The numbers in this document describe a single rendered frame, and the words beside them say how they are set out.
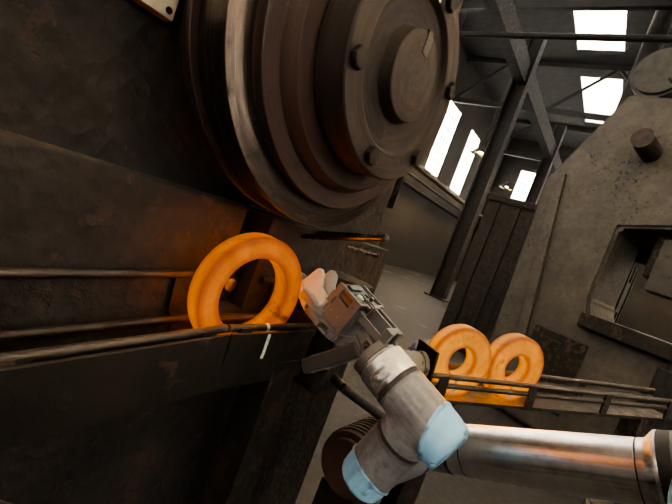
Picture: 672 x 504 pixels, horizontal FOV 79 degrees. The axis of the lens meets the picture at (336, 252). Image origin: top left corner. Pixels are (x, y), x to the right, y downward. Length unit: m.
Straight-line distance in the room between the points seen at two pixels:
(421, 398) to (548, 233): 2.76
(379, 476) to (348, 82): 0.51
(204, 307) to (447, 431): 0.35
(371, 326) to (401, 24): 0.41
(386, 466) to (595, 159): 2.98
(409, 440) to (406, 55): 0.49
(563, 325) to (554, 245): 0.56
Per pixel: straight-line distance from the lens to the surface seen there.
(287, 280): 0.65
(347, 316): 0.61
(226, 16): 0.48
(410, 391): 0.58
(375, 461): 0.62
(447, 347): 0.91
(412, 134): 0.65
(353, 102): 0.50
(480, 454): 0.68
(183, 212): 0.59
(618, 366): 3.07
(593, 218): 3.23
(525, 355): 1.05
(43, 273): 0.53
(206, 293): 0.57
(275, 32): 0.50
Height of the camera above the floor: 0.90
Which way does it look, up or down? 4 degrees down
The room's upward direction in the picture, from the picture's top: 20 degrees clockwise
